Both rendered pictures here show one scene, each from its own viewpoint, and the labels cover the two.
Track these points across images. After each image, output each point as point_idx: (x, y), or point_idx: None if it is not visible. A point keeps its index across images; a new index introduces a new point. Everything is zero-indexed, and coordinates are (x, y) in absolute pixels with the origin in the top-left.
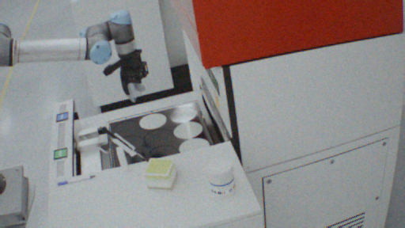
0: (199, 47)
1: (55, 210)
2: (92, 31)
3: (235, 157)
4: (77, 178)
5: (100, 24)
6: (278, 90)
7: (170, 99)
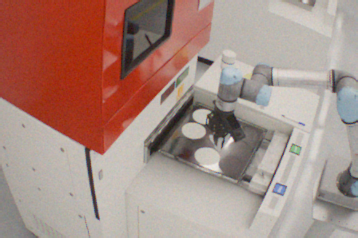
0: (210, 30)
1: (310, 112)
2: (261, 78)
3: (203, 76)
4: (292, 118)
5: (251, 81)
6: None
7: (153, 201)
